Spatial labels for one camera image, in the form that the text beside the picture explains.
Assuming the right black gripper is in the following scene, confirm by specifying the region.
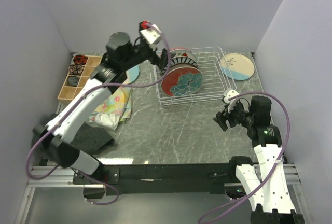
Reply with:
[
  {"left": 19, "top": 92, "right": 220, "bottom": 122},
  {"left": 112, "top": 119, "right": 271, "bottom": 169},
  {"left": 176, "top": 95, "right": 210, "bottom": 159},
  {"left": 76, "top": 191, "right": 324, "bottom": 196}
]
[{"left": 213, "top": 100, "right": 255, "bottom": 131}]

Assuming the maroon rim beige plate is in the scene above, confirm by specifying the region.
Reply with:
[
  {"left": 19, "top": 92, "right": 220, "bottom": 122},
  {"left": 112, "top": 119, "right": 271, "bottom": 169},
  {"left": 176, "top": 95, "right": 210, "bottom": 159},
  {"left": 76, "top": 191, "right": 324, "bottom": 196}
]
[{"left": 160, "top": 63, "right": 199, "bottom": 77}]

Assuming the blue striped white plate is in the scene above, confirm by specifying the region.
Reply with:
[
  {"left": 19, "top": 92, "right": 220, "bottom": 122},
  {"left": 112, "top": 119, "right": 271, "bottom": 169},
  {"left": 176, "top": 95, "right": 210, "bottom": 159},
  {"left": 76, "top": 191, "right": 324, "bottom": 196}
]
[{"left": 171, "top": 56, "right": 198, "bottom": 68}]

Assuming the watermelon pattern plate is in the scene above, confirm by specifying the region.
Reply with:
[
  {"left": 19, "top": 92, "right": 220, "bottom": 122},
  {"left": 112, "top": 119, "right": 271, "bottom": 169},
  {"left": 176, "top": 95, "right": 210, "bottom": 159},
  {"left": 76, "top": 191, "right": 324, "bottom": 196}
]
[{"left": 171, "top": 47, "right": 197, "bottom": 62}]

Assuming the red teal floral plate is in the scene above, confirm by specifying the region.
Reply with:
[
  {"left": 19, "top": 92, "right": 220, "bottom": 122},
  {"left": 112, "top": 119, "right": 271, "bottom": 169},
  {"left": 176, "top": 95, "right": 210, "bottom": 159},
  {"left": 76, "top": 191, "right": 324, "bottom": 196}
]
[{"left": 161, "top": 66, "right": 203, "bottom": 96}]

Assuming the cream blue plate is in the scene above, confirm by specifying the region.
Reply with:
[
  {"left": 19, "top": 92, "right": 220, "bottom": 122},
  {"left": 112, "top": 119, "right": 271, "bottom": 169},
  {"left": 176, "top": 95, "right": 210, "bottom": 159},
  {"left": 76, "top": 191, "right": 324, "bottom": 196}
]
[
  {"left": 220, "top": 53, "right": 255, "bottom": 81},
  {"left": 124, "top": 65, "right": 140, "bottom": 85}
]

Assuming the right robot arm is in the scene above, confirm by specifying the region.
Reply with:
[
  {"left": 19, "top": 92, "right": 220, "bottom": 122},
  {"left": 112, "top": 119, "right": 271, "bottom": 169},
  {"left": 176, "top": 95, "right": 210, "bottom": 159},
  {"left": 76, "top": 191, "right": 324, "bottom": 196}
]
[{"left": 214, "top": 90, "right": 305, "bottom": 223}]

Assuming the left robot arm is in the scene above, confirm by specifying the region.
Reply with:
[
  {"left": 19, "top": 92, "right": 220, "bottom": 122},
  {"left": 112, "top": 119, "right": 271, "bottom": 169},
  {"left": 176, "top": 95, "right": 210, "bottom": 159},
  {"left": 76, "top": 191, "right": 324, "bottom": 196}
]
[{"left": 29, "top": 25, "right": 171, "bottom": 184}]

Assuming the floral pastel cloth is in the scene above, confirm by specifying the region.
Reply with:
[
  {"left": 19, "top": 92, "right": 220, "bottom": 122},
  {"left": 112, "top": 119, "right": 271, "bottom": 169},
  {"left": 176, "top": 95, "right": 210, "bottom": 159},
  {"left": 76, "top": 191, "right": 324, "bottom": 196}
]
[{"left": 89, "top": 87, "right": 132, "bottom": 124}]

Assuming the black table front beam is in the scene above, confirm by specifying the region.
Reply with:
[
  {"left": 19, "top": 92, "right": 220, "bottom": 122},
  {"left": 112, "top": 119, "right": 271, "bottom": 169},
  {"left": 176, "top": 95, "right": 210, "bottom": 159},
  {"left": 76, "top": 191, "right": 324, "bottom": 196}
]
[{"left": 73, "top": 161, "right": 240, "bottom": 195}]

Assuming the wooden compartment box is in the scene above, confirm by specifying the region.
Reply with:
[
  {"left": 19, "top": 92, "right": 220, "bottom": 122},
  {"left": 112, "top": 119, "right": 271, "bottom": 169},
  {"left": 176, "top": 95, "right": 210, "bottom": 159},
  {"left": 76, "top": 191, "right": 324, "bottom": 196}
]
[{"left": 58, "top": 53, "right": 102, "bottom": 105}]

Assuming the red black fabric item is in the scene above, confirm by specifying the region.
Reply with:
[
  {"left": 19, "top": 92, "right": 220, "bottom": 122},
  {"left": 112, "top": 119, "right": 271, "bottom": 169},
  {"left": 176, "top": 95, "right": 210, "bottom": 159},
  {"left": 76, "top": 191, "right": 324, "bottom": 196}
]
[{"left": 73, "top": 54, "right": 88, "bottom": 65}]

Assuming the patterned brown fabric item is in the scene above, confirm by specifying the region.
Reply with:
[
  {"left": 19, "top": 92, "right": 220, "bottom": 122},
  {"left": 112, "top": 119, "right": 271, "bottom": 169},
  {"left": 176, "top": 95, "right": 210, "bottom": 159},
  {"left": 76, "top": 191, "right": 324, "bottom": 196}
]
[{"left": 68, "top": 64, "right": 84, "bottom": 76}]

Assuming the grey fabric item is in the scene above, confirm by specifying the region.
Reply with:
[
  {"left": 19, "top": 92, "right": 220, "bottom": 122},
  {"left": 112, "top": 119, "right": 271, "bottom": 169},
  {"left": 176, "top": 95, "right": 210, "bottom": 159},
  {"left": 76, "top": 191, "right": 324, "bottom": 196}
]
[{"left": 67, "top": 76, "right": 79, "bottom": 87}]

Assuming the dark dotted cloth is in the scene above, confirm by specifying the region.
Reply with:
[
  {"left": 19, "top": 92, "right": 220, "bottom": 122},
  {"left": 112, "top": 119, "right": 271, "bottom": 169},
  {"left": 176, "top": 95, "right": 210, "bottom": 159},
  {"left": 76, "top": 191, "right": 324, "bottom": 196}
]
[{"left": 71, "top": 122, "right": 115, "bottom": 155}]

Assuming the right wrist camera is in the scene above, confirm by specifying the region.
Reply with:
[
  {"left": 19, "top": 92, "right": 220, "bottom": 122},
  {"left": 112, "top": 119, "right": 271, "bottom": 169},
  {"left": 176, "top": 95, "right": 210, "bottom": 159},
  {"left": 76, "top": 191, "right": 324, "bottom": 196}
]
[{"left": 223, "top": 88, "right": 239, "bottom": 104}]

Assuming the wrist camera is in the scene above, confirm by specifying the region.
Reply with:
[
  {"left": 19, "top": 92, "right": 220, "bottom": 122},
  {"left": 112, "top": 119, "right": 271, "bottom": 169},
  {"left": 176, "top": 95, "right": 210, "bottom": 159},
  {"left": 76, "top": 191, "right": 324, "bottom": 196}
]
[
  {"left": 139, "top": 21, "right": 162, "bottom": 45},
  {"left": 223, "top": 88, "right": 239, "bottom": 104}
]

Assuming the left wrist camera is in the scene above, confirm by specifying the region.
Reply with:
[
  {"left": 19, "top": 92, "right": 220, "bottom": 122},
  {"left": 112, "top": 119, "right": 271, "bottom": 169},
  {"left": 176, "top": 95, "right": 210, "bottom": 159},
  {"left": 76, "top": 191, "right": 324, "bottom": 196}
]
[{"left": 139, "top": 21, "right": 162, "bottom": 45}]

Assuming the white wire dish rack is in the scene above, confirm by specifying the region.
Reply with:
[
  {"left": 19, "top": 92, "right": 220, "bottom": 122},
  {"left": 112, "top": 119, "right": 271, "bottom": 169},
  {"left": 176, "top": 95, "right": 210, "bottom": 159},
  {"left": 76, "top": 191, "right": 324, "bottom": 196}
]
[{"left": 155, "top": 47, "right": 237, "bottom": 106}]

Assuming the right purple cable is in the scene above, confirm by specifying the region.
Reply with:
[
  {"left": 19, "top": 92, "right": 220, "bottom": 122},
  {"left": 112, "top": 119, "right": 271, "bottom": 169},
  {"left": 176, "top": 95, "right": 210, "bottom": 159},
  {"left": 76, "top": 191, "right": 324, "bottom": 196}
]
[{"left": 198, "top": 91, "right": 291, "bottom": 224}]

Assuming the purple cable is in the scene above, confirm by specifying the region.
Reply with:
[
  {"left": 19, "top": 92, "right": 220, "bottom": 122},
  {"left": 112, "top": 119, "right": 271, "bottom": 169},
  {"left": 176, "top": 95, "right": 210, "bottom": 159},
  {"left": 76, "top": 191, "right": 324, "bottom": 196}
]
[
  {"left": 25, "top": 21, "right": 172, "bottom": 206},
  {"left": 198, "top": 91, "right": 291, "bottom": 224}
]

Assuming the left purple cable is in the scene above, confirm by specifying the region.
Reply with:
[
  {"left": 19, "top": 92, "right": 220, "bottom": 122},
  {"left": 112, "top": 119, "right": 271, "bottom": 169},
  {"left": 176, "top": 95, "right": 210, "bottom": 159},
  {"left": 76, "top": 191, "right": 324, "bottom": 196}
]
[{"left": 25, "top": 21, "right": 172, "bottom": 206}]

